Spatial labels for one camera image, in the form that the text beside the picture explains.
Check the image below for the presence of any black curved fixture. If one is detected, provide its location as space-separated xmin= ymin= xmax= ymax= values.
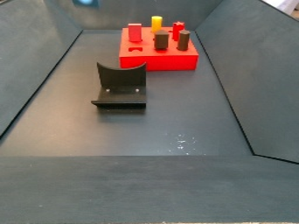
xmin=90 ymin=63 xmax=146 ymax=108

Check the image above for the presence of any red star peg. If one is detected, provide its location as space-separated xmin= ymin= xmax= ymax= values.
xmin=172 ymin=21 xmax=184 ymax=41

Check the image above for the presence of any red peg board base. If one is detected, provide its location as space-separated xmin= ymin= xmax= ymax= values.
xmin=118 ymin=27 xmax=198 ymax=71

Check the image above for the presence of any blue arch block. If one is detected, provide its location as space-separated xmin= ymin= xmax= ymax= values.
xmin=72 ymin=0 xmax=101 ymax=8

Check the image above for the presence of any red rectangular block peg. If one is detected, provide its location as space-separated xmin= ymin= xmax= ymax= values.
xmin=126 ymin=24 xmax=141 ymax=42

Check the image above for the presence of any yellow cylinder peg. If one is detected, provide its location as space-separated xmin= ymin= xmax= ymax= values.
xmin=150 ymin=16 xmax=162 ymax=32

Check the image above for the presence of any brown rounded triangular peg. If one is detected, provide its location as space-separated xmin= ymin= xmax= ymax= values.
xmin=153 ymin=30 xmax=169 ymax=50

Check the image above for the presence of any brown hexagonal peg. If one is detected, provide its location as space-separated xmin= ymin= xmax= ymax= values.
xmin=177 ymin=30 xmax=190 ymax=51

